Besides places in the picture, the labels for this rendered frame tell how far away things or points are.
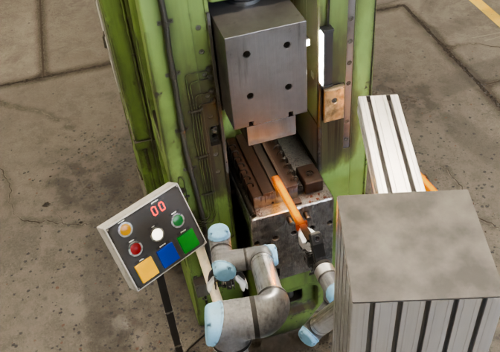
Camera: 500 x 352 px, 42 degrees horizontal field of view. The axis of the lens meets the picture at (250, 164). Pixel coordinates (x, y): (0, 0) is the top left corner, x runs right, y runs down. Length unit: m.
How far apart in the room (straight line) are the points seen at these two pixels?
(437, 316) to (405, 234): 0.15
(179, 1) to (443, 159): 2.61
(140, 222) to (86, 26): 3.94
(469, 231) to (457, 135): 3.47
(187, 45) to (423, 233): 1.41
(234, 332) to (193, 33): 1.10
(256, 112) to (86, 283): 1.81
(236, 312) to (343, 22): 1.26
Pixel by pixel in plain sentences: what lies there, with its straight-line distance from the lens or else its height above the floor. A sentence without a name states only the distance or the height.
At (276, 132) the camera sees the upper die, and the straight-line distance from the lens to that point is 2.54.
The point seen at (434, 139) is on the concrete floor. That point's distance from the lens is 4.60.
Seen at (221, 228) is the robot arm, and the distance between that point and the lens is 2.21.
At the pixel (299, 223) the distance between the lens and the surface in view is 2.54.
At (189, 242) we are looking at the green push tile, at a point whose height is 1.00.
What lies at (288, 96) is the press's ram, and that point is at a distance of 2.45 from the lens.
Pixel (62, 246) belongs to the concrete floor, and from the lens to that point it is 4.11.
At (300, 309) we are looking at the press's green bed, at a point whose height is 0.16.
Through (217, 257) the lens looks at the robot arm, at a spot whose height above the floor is 1.27.
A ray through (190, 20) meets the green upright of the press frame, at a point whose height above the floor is 1.78.
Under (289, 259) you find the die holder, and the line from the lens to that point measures 3.00.
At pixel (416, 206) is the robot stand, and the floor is 2.03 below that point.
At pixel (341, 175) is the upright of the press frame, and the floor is 0.83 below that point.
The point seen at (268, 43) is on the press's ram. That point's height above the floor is 1.71.
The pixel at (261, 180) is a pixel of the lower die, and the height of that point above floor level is 0.99.
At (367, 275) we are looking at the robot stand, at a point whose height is 2.03.
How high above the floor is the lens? 2.91
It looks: 42 degrees down
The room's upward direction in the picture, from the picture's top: 5 degrees counter-clockwise
